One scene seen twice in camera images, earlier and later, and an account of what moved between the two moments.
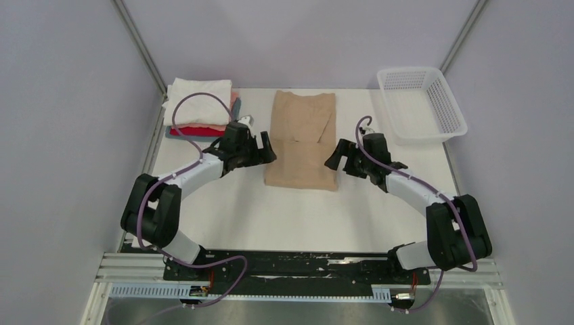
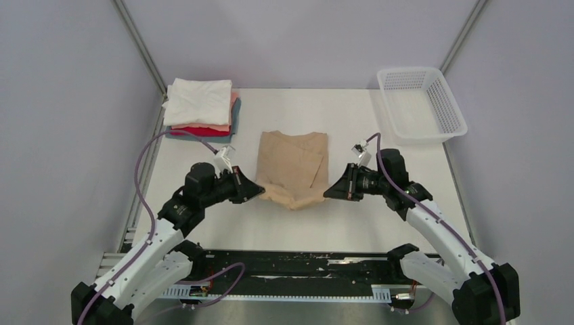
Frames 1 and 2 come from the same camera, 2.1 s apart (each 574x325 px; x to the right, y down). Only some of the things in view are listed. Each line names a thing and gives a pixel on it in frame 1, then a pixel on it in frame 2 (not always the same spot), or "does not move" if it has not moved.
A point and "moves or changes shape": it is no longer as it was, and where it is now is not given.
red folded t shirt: [187, 131] does not move
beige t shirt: [302, 133] moves or changes shape
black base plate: [323, 269] does not move
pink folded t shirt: [233, 96] does not move
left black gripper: [261, 156] to [244, 188]
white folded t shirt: [197, 108] does not move
